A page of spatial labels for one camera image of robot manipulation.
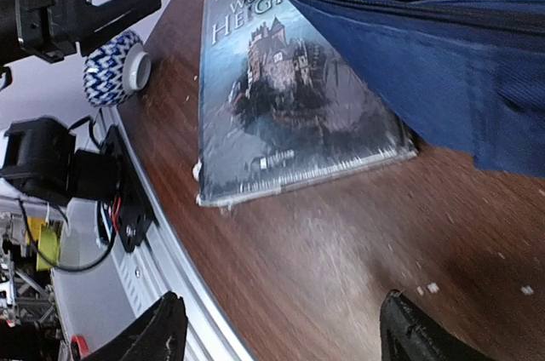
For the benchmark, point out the red patterned bowl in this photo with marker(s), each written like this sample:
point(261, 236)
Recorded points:
point(116, 71)

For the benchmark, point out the navy blue student backpack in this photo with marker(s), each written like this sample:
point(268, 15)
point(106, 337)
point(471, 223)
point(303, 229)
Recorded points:
point(463, 74)

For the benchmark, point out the green object outside workspace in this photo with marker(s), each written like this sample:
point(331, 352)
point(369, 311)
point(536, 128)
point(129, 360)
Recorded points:
point(49, 244)

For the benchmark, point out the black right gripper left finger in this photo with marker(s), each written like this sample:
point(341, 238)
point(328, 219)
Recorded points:
point(159, 333)

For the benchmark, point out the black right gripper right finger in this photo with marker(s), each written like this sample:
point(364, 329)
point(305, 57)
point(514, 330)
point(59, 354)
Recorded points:
point(408, 333)

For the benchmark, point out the front metal rail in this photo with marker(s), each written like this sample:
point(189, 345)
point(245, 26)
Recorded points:
point(161, 264)

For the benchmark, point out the black notebook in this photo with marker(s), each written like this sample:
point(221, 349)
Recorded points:
point(279, 108)

